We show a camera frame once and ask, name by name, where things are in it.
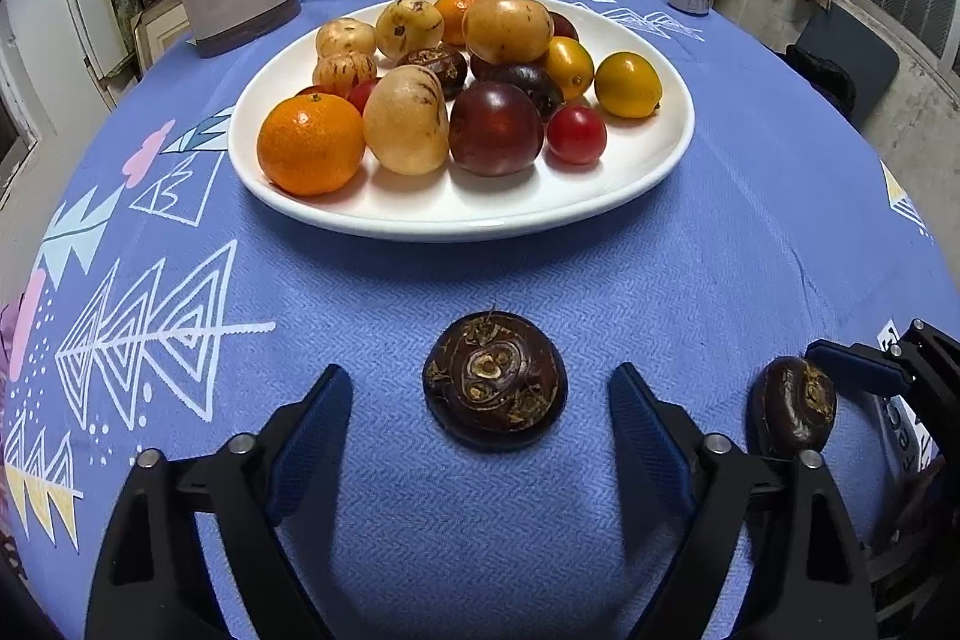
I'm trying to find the orange mandarin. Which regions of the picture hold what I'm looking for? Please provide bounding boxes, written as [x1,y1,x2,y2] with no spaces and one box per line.
[256,93,366,196]
[433,0,485,46]

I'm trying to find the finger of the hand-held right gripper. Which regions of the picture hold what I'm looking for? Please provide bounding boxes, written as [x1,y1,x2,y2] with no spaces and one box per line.
[806,340,905,395]

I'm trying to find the white door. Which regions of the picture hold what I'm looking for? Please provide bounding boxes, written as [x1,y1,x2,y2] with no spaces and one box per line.
[56,0,143,109]

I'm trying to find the beige framed board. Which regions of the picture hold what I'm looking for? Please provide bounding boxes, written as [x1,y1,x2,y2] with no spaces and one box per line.
[131,0,196,71]

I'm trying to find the small striped pepino melon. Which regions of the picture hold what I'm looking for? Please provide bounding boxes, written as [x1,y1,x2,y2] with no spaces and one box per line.
[313,51,378,100]

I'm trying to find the white framed window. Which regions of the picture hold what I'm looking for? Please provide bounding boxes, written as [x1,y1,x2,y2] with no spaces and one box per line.
[0,2,38,184]

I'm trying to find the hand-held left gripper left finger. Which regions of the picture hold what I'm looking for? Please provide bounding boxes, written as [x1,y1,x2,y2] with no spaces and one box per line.
[84,364,355,640]

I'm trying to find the pale yellow pepino melon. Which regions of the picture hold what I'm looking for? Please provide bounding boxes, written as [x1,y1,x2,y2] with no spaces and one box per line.
[315,17,377,58]
[375,0,445,61]
[362,65,451,176]
[461,0,556,65]

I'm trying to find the black bag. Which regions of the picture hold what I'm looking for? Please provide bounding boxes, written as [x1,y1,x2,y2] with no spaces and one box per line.
[784,44,856,116]

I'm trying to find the large dark purple tomato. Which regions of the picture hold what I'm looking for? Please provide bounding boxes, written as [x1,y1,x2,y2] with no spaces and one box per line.
[448,81,545,178]

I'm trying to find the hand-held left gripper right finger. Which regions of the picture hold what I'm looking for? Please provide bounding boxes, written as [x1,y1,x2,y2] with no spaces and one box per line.
[607,362,878,640]

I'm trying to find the dark blue seat cushion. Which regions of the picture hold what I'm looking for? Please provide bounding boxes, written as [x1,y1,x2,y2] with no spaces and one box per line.
[795,21,901,120]

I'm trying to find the yellow tomato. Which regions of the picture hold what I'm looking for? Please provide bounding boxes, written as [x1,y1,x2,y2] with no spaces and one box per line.
[594,51,664,119]
[540,36,596,101]

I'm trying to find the white oval plate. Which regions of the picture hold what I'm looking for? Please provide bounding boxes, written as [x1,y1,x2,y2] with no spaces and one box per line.
[229,0,695,244]

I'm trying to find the dark water chestnut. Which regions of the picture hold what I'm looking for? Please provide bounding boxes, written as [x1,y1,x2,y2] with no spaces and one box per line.
[422,306,569,450]
[750,355,839,457]
[396,45,469,101]
[471,62,565,122]

